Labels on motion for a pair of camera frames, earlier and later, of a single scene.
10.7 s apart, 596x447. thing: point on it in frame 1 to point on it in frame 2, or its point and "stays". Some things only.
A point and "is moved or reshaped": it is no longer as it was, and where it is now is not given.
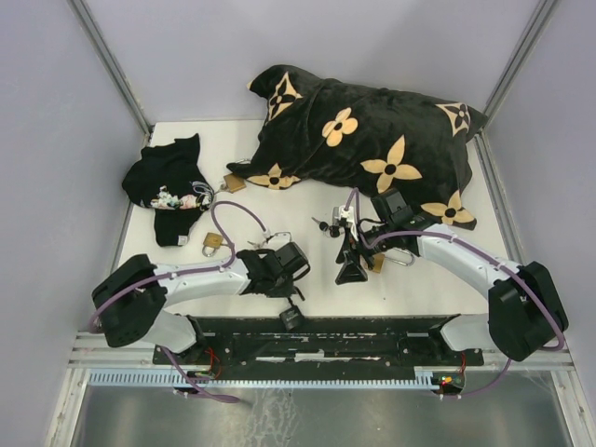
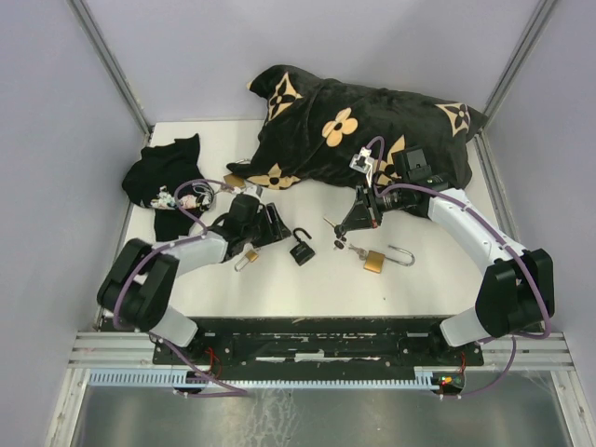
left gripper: [285, 291] to [276, 230]
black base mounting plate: [290, 343] stays
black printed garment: [167, 179] stays
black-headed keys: [334, 231] is moved or reshaped
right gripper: [350, 251] to [365, 212]
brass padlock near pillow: [234, 182] stays
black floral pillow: [364, 140] stays
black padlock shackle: [292, 317] to [302, 252]
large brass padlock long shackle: [380, 260] stays
